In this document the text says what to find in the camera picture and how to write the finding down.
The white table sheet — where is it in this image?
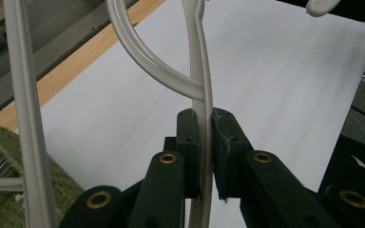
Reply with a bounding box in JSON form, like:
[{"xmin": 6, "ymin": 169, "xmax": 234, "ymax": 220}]
[{"xmin": 13, "ymin": 0, "xmax": 365, "ymax": 228}]

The green woven basket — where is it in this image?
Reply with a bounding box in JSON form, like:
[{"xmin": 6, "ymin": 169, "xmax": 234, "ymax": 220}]
[{"xmin": 0, "ymin": 101, "xmax": 85, "ymax": 228}]

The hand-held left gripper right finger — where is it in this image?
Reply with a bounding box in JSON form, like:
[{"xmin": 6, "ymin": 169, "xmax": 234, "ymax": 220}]
[{"xmin": 212, "ymin": 107, "xmax": 254, "ymax": 201}]

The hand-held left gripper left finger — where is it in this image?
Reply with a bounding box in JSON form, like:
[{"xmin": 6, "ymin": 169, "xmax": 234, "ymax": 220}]
[{"xmin": 164, "ymin": 108, "xmax": 202, "ymax": 200}]

